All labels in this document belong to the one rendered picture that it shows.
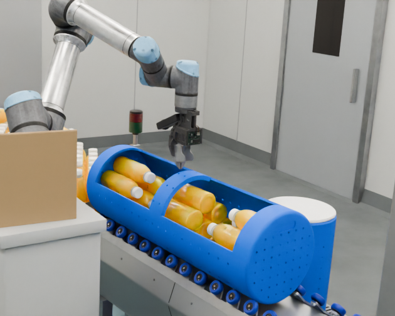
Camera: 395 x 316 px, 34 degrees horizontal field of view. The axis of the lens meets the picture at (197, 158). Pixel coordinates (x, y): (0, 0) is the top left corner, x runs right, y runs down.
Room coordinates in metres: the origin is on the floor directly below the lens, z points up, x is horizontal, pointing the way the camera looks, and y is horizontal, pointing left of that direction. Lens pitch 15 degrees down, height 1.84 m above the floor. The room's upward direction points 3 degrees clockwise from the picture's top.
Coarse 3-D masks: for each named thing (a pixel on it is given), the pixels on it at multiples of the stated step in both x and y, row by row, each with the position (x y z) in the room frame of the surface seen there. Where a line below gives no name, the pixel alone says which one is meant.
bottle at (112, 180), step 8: (104, 176) 2.33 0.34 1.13; (112, 176) 2.31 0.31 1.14; (120, 176) 2.29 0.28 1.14; (104, 184) 2.32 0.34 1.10; (112, 184) 2.28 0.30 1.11; (120, 184) 2.25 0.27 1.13; (128, 184) 2.23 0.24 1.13; (136, 184) 2.25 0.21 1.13; (120, 192) 2.24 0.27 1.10; (128, 192) 2.22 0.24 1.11
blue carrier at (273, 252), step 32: (96, 160) 2.34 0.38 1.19; (160, 160) 2.34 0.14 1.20; (96, 192) 2.26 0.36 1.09; (160, 192) 2.02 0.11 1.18; (224, 192) 2.12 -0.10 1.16; (128, 224) 2.14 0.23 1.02; (160, 224) 1.96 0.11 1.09; (256, 224) 1.71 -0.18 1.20; (288, 224) 1.76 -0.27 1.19; (192, 256) 1.85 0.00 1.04; (224, 256) 1.72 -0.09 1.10; (256, 256) 1.67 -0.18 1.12; (288, 256) 1.76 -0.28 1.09; (256, 288) 1.68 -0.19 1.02; (288, 288) 1.77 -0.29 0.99
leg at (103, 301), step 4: (100, 296) 2.35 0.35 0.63; (100, 300) 2.32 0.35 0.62; (104, 300) 2.32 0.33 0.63; (100, 304) 2.32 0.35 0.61; (104, 304) 2.31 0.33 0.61; (108, 304) 2.33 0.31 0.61; (112, 304) 2.34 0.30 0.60; (100, 308) 2.32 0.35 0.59; (104, 308) 2.31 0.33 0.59; (108, 308) 2.33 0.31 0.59; (100, 312) 2.32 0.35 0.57; (104, 312) 2.31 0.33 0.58; (108, 312) 2.33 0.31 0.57
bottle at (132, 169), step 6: (120, 156) 2.39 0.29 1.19; (114, 162) 2.37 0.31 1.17; (120, 162) 2.35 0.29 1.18; (126, 162) 2.33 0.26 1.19; (132, 162) 2.32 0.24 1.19; (138, 162) 2.32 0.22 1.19; (114, 168) 2.37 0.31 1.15; (120, 168) 2.33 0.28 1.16; (126, 168) 2.31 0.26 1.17; (132, 168) 2.29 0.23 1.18; (138, 168) 2.27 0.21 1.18; (144, 168) 2.27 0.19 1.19; (126, 174) 2.31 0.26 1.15; (132, 174) 2.27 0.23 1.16; (138, 174) 2.26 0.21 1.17; (144, 174) 2.25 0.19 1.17; (138, 180) 2.26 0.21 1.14; (144, 180) 2.25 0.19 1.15
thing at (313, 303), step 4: (296, 292) 1.80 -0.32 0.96; (292, 296) 1.84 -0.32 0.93; (296, 296) 1.80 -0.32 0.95; (300, 296) 1.80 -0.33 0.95; (300, 300) 1.81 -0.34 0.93; (304, 300) 1.80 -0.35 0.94; (312, 300) 1.75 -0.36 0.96; (308, 304) 1.79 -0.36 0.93; (312, 304) 1.75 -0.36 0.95; (316, 304) 1.74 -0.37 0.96; (316, 308) 1.76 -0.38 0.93; (320, 308) 1.74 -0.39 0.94; (324, 312) 1.74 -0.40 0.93; (328, 312) 1.73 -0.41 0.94; (332, 312) 1.69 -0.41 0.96; (336, 312) 1.69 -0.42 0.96
